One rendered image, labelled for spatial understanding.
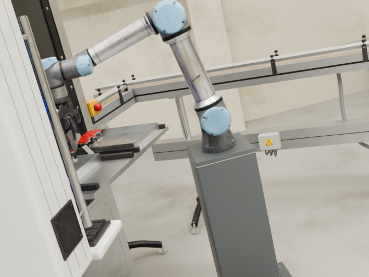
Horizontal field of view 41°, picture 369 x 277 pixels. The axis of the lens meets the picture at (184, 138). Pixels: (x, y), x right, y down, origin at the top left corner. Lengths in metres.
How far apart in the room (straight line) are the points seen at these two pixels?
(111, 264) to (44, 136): 1.38
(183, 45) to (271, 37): 3.34
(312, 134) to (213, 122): 1.14
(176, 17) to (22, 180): 0.87
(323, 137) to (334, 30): 2.58
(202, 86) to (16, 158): 0.89
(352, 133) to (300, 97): 2.46
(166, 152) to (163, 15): 1.53
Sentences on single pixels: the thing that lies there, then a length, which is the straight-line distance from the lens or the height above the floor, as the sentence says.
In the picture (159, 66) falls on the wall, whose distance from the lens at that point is 4.92.
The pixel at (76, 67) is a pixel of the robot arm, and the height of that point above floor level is 1.27.
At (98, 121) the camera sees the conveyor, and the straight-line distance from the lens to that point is 2.71.
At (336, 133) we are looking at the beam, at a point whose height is 0.50.
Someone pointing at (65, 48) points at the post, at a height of 1.31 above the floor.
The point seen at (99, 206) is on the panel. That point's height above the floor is 0.55.
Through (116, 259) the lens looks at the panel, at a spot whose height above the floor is 0.25.
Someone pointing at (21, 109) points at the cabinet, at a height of 1.28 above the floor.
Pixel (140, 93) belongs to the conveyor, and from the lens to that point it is 3.09.
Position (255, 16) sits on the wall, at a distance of 5.06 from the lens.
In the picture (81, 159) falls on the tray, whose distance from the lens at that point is 2.05.
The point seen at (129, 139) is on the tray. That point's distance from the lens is 2.19.
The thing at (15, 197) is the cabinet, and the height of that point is 1.09.
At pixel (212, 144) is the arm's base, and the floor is 0.83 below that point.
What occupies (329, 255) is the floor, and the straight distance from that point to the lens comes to 2.72.
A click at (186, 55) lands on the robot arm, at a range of 1.83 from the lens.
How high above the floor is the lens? 1.46
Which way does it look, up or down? 17 degrees down
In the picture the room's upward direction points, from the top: 13 degrees counter-clockwise
